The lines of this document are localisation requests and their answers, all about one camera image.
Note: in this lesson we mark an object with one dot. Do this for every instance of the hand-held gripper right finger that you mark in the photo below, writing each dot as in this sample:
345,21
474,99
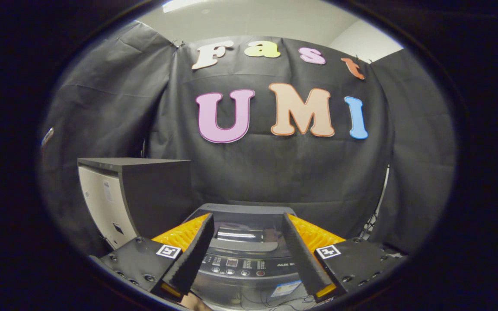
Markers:
303,259

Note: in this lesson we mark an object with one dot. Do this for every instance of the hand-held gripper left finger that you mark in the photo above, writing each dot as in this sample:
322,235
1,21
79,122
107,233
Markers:
195,255

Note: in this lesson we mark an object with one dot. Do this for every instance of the grey washing machine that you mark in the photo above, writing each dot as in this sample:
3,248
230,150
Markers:
236,263

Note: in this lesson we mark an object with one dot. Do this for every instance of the dark washing machine lid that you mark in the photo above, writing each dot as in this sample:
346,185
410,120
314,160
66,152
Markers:
249,233

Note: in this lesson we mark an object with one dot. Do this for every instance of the beige and black cabinet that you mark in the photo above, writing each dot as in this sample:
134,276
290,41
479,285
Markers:
158,194

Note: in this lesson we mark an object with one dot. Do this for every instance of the black backdrop cloth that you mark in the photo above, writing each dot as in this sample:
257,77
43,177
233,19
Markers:
275,172

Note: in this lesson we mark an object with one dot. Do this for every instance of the thin light stand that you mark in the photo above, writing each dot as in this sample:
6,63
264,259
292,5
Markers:
386,181

